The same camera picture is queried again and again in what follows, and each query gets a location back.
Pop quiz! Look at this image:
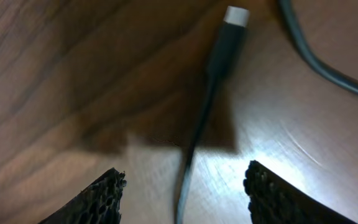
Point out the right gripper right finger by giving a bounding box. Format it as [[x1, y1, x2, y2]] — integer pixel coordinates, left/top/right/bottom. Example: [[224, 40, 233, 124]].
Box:
[[243, 161, 355, 224]]

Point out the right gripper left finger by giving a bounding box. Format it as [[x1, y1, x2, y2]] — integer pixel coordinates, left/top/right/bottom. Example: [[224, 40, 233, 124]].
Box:
[[40, 168, 127, 224]]

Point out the black USB charging cable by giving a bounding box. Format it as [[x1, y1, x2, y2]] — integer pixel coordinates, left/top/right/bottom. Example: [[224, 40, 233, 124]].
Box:
[[173, 0, 358, 224]]

